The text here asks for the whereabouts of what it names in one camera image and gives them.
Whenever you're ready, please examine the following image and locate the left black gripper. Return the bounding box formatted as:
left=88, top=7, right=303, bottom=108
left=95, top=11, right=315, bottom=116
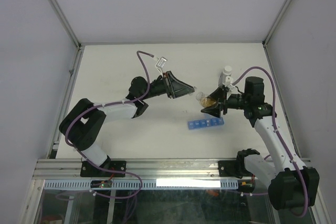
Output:
left=141, top=71, right=195, bottom=101

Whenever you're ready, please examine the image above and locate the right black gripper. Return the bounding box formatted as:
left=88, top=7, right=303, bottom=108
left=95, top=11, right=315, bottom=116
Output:
left=201, top=86, right=249, bottom=118

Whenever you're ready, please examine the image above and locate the clear capsule bottle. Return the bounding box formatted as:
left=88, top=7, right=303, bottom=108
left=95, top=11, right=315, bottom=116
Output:
left=196, top=92, right=217, bottom=108

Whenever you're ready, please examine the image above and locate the blue weekly pill organizer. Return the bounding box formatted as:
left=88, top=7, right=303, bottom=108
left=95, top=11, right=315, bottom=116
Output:
left=187, top=115, right=225, bottom=130

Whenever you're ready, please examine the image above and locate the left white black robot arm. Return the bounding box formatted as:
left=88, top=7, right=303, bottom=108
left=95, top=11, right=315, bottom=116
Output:
left=59, top=71, right=195, bottom=177

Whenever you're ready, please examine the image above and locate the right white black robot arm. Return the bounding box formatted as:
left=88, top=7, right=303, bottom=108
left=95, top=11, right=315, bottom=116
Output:
left=201, top=76, right=320, bottom=210

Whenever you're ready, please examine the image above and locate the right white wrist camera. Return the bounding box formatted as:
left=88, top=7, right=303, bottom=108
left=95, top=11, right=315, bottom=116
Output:
left=218, top=75, right=235, bottom=98

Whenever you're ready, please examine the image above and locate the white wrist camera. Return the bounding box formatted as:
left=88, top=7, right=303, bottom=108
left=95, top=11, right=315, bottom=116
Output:
left=218, top=75, right=235, bottom=98
left=153, top=56, right=167, bottom=75

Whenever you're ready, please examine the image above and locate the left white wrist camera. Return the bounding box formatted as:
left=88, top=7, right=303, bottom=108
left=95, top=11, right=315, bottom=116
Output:
left=153, top=56, right=167, bottom=75

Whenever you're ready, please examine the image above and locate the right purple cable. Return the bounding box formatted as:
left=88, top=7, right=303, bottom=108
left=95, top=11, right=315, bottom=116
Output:
left=233, top=66, right=310, bottom=218

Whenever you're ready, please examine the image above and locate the purple cable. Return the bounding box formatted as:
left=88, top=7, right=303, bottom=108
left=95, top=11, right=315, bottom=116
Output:
left=233, top=66, right=310, bottom=218
left=65, top=50, right=161, bottom=177

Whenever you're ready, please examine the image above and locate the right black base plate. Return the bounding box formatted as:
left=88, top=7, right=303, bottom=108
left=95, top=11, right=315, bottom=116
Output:
left=218, top=160, right=252, bottom=179

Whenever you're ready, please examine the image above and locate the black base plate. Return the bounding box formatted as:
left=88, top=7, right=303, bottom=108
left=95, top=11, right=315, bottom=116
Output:
left=80, top=160, right=127, bottom=178
left=218, top=160, right=252, bottom=179

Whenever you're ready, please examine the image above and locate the left aluminium frame post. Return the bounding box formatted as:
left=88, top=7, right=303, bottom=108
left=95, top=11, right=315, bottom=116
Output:
left=48, top=0, right=81, bottom=49

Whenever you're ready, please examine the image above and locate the aluminium frame post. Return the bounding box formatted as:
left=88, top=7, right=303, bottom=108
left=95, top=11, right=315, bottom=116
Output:
left=48, top=0, right=81, bottom=49
left=262, top=0, right=293, bottom=47

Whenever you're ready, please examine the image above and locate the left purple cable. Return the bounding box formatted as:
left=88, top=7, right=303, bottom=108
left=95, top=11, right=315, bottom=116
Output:
left=65, top=50, right=161, bottom=177

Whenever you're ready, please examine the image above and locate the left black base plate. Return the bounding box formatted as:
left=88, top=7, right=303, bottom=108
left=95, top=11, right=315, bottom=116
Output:
left=80, top=160, right=127, bottom=178

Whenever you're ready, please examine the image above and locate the aluminium mounting rail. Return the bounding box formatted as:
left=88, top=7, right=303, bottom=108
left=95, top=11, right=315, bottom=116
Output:
left=33, top=158, right=236, bottom=180

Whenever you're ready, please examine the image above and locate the right aluminium frame post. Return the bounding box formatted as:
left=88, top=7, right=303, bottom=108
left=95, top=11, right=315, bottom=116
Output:
left=262, top=0, right=293, bottom=47

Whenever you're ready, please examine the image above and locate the grey slotted cable duct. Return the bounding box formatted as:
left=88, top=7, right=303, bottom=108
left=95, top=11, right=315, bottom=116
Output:
left=44, top=178, right=238, bottom=190

